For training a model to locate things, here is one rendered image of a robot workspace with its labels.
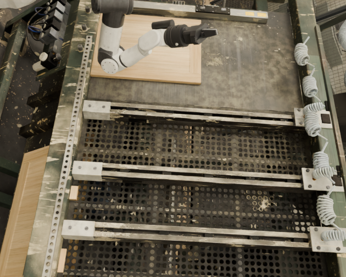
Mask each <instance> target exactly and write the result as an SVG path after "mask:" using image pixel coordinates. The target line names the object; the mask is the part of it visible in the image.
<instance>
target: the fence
mask: <svg viewBox="0 0 346 277"><path fill-rule="evenodd" d="M132 12H135V13H148V14H161V15H174V16H187V17H194V18H207V19H220V20H233V21H246V22H254V23H266V22H267V20H268V15H267V12H258V11H251V10H238V9H230V13H231V14H230V15H225V14H212V13H199V12H196V7H195V6H193V5H180V4H167V3H154V2H142V1H134V4H133V11H132ZM245 12H254V16H250V15H245ZM258 13H266V17H263V16H258Z"/></svg>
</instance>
